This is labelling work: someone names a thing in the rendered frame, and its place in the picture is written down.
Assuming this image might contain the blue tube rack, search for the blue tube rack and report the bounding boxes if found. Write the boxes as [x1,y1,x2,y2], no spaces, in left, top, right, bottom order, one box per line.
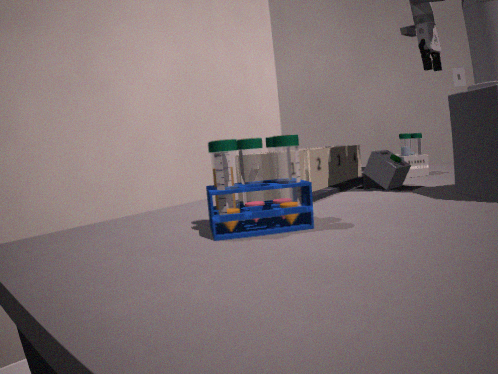
[206,179,314,241]

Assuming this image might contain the white tube rack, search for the white tube rack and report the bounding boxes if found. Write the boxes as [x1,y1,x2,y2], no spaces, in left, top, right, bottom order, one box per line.
[395,154,429,178]

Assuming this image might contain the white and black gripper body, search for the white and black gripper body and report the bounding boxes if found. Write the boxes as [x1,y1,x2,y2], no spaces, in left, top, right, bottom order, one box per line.
[415,22,441,53]

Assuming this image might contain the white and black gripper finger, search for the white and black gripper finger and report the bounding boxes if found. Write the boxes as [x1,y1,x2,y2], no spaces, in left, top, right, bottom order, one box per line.
[430,52,442,71]
[418,39,433,70]

